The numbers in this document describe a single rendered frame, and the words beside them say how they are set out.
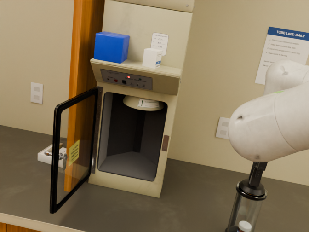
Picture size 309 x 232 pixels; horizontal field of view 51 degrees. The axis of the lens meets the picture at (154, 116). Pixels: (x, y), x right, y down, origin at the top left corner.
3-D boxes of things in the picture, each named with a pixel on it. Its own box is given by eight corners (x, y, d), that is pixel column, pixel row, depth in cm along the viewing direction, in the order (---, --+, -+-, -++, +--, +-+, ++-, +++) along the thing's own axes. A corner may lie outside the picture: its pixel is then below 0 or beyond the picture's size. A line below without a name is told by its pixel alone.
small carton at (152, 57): (147, 64, 120) (149, 48, 118) (160, 66, 118) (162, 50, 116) (141, 65, 115) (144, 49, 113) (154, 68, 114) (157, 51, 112)
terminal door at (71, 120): (90, 176, 140) (98, 86, 126) (51, 216, 111) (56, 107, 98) (88, 175, 140) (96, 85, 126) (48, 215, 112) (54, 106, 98)
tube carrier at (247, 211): (223, 225, 127) (235, 177, 120) (250, 231, 126) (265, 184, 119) (224, 244, 117) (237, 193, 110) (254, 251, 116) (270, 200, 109)
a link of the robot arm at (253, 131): (292, 164, 54) (263, 96, 54) (231, 176, 63) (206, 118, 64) (326, 133, 66) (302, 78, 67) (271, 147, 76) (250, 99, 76)
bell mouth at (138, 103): (127, 94, 147) (128, 83, 146) (166, 101, 146) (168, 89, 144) (118, 105, 131) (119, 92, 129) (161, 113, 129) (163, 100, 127)
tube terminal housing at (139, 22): (104, 158, 166) (120, 0, 141) (166, 171, 164) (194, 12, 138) (87, 183, 143) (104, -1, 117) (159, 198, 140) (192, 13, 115)
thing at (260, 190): (236, 183, 120) (240, 167, 117) (261, 188, 119) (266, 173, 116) (238, 197, 111) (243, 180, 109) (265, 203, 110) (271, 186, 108)
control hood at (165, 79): (97, 79, 127) (99, 54, 124) (178, 94, 125) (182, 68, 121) (87, 86, 117) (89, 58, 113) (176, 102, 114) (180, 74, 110)
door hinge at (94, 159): (89, 172, 141) (97, 85, 128) (94, 173, 141) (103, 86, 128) (88, 174, 140) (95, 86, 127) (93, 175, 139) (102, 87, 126)
